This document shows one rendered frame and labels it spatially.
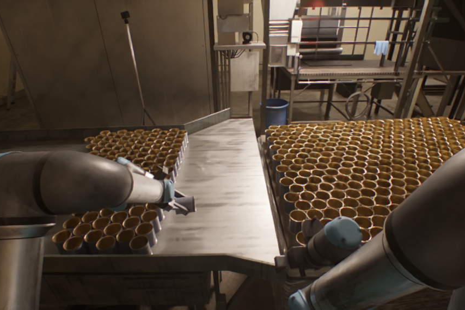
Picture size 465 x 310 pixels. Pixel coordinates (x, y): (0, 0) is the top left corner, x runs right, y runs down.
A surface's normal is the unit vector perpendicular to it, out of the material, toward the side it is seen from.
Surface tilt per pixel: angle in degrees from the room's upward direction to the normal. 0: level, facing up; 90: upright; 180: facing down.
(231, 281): 0
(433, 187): 61
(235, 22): 90
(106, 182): 75
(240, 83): 90
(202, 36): 90
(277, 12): 99
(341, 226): 25
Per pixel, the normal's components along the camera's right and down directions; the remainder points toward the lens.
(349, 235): 0.15, -0.61
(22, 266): 0.83, -0.14
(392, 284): -0.60, 0.55
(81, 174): 0.64, -0.31
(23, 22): 0.01, 0.49
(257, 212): -0.03, -0.87
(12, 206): 0.50, -0.19
